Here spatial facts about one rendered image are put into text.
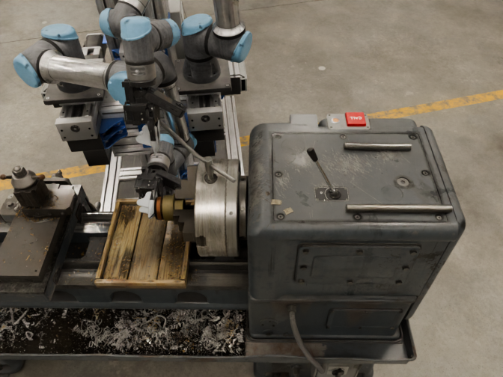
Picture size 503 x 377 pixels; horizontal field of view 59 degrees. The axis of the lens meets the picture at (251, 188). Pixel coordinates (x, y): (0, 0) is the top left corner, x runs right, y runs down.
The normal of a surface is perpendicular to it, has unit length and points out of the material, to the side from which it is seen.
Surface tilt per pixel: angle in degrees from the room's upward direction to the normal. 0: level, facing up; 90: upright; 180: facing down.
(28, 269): 0
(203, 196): 26
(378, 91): 0
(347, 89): 0
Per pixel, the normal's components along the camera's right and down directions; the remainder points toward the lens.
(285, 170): -0.01, -0.65
